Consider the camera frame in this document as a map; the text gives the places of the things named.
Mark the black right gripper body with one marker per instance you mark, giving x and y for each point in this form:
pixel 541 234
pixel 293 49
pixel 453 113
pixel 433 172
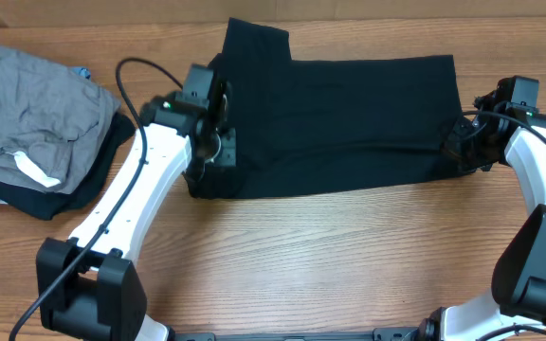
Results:
pixel 459 143

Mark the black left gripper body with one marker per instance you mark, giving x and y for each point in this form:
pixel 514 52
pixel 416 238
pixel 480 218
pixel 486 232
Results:
pixel 226 154

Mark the black t-shirt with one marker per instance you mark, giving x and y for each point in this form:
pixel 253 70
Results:
pixel 312 127

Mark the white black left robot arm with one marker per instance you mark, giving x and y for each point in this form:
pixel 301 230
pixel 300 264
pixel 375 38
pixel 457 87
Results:
pixel 88 284

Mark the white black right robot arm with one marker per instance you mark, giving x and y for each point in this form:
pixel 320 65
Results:
pixel 516 299

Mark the black folded garment in stack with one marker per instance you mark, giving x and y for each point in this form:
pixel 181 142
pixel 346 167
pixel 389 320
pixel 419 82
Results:
pixel 45 205

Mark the grey folded shirt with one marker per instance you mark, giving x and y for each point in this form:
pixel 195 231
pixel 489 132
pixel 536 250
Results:
pixel 52 122

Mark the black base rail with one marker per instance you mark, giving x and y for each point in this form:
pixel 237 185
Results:
pixel 292 336

